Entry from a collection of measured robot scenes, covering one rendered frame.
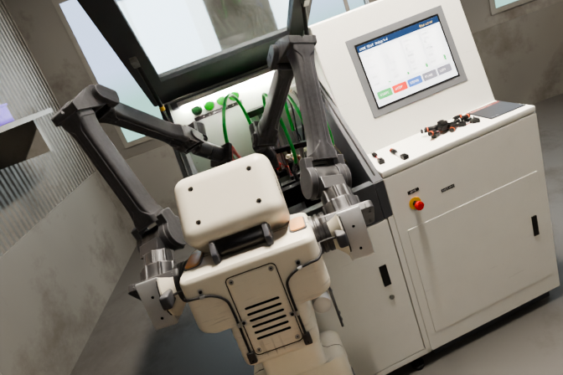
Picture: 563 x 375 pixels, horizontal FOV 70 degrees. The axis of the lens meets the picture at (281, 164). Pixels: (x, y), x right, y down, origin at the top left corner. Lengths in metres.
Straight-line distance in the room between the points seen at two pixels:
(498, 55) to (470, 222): 2.98
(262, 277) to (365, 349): 1.18
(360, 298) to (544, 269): 0.90
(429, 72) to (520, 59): 2.91
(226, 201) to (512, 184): 1.39
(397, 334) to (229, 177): 1.32
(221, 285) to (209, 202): 0.16
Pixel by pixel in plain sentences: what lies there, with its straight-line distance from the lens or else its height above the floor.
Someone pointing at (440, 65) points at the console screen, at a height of 1.21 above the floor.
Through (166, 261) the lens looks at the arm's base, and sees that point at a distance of 0.94.
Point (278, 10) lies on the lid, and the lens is 1.64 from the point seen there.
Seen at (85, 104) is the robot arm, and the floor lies 1.59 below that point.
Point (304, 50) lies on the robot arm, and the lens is 1.04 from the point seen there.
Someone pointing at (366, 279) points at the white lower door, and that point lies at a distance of 1.72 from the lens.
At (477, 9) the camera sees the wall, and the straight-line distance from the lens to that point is 4.50.
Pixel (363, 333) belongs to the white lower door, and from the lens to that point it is 1.86.
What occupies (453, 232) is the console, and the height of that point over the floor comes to 0.60.
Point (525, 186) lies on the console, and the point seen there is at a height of 0.65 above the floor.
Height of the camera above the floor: 1.61
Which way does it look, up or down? 18 degrees down
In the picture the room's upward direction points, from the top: 20 degrees counter-clockwise
